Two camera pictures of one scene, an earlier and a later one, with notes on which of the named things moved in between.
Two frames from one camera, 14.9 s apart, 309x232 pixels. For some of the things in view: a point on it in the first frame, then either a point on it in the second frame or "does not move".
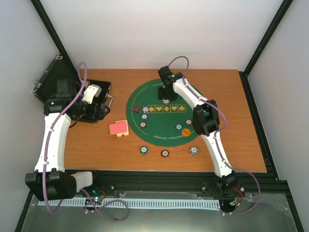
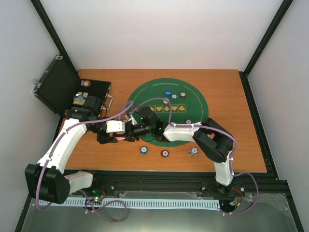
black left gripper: (101, 115) -> (105, 139)
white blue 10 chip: (166, 101) does not move
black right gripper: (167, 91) -> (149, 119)
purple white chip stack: (193, 151) does not move
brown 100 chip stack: (164, 153) does not move
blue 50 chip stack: (144, 150) does not move
